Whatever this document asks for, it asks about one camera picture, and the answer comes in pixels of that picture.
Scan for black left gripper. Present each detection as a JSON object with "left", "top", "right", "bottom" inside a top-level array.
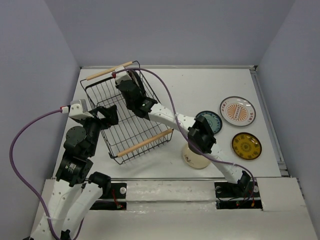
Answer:
[{"left": 77, "top": 103, "right": 120, "bottom": 155}]

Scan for black wire dish rack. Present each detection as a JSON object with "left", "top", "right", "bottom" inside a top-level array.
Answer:
[{"left": 80, "top": 73, "right": 173, "bottom": 165}]

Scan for dark red rimmed cream plate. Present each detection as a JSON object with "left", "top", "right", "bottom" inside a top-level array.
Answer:
[{"left": 131, "top": 70, "right": 147, "bottom": 97}]

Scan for blue patterned teal plate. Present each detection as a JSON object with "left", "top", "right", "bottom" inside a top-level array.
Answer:
[{"left": 195, "top": 110, "right": 223, "bottom": 134}]

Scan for cream plate with black sprig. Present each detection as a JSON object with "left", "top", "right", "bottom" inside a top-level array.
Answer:
[{"left": 182, "top": 144, "right": 211, "bottom": 170}]

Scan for white plate with orange sunburst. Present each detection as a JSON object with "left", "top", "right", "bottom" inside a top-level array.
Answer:
[{"left": 219, "top": 96, "right": 257, "bottom": 127}]

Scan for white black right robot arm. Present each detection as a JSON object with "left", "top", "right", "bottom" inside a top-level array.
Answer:
[{"left": 116, "top": 79, "right": 252, "bottom": 196}]

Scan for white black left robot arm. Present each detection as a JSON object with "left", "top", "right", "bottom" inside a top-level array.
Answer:
[{"left": 29, "top": 100, "right": 119, "bottom": 240}]

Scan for yellow patterned dark plate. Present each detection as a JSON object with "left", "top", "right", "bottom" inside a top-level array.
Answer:
[{"left": 231, "top": 132, "right": 263, "bottom": 161}]

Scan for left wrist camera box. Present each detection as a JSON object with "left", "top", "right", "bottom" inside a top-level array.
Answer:
[{"left": 60, "top": 99, "right": 94, "bottom": 120}]

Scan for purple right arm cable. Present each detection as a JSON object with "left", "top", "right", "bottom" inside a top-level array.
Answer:
[{"left": 111, "top": 67, "right": 257, "bottom": 201}]

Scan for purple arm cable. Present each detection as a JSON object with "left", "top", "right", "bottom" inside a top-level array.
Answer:
[
  {"left": 111, "top": 67, "right": 257, "bottom": 201},
  {"left": 9, "top": 107, "right": 86, "bottom": 240}
]

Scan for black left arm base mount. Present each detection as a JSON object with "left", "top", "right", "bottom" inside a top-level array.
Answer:
[{"left": 100, "top": 182, "right": 127, "bottom": 200}]

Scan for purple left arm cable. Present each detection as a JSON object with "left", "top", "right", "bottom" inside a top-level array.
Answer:
[{"left": 9, "top": 107, "right": 86, "bottom": 240}]

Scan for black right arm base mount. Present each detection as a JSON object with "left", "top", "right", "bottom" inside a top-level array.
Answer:
[{"left": 214, "top": 181, "right": 260, "bottom": 202}]

